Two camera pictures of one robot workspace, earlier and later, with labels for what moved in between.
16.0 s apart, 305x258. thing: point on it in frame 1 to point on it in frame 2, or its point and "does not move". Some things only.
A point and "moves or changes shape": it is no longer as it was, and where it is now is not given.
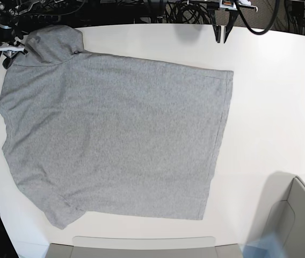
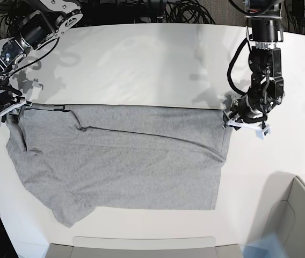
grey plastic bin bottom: [143, 246] does not move
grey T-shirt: [97, 136] moves or changes shape
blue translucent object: [270, 246] does not move
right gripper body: [6, 29] to [246, 111]
